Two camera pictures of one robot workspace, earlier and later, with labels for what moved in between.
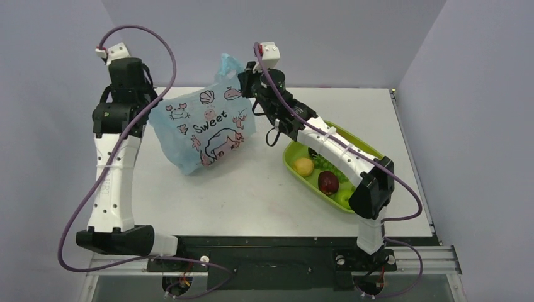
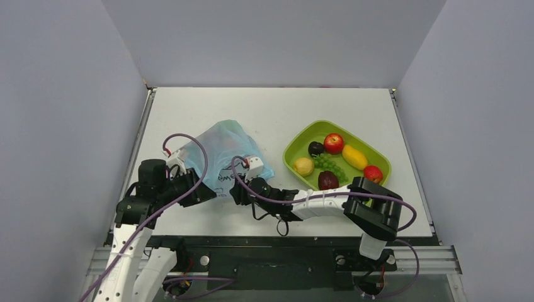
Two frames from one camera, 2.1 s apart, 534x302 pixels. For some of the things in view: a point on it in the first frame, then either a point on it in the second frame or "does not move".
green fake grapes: [321, 163] does not move
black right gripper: [246, 78] to [240, 193]
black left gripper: [153, 93] to [201, 193]
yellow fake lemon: [304, 167] does not move
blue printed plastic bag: [204, 128] to [225, 140]
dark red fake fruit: [328, 182] does not move
